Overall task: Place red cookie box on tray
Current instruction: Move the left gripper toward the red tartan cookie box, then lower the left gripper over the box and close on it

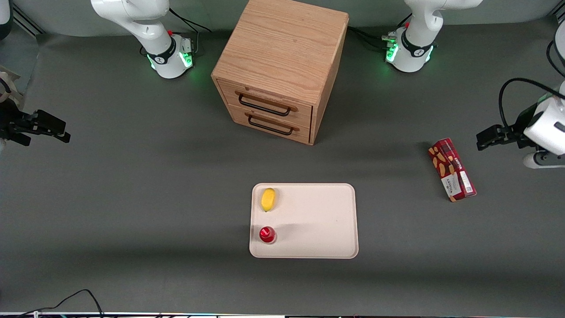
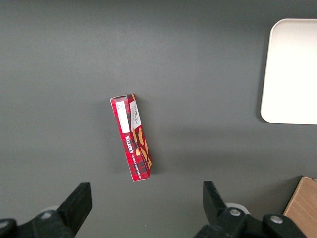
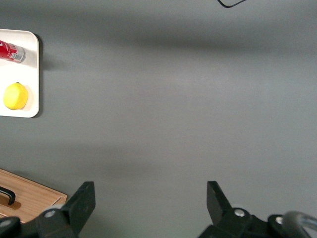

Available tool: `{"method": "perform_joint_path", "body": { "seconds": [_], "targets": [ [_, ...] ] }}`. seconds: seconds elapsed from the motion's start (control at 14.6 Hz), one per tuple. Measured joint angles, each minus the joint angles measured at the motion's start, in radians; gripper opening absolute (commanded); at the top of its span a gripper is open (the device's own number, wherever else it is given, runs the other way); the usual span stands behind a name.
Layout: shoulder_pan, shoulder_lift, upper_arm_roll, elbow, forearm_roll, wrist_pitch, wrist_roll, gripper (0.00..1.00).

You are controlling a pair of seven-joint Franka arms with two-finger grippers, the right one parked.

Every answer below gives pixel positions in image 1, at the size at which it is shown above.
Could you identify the beige plastic tray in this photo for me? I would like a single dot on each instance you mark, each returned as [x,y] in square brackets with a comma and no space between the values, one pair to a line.
[313,221]

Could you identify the aluminium frame rail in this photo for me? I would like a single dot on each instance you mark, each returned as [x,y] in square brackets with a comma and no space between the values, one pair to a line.
[559,17]
[27,21]

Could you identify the wooden drawer front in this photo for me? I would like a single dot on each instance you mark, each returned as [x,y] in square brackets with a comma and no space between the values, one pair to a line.
[273,128]
[269,104]

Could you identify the yellow lemon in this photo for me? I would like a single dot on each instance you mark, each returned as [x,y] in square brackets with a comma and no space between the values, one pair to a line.
[268,199]

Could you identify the wooden drawer cabinet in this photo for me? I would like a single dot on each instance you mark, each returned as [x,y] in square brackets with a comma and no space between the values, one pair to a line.
[282,48]

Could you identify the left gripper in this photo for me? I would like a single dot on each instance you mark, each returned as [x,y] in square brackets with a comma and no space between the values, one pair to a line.
[519,125]

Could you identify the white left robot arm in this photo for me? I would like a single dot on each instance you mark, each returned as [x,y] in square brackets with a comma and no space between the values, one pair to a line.
[417,26]

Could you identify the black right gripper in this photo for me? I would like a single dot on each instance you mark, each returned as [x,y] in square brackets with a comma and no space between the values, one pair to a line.
[14,121]

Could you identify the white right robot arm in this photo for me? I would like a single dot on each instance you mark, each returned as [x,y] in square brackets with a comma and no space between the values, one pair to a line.
[143,22]

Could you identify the red cookie box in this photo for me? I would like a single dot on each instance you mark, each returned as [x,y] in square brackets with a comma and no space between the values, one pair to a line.
[451,170]

